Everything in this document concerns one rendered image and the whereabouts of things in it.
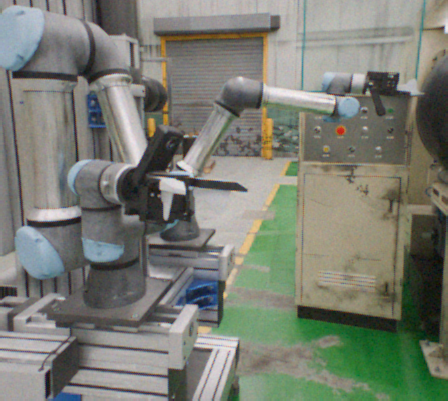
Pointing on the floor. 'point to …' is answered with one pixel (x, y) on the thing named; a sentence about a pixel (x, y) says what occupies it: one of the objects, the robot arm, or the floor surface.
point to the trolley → (154, 93)
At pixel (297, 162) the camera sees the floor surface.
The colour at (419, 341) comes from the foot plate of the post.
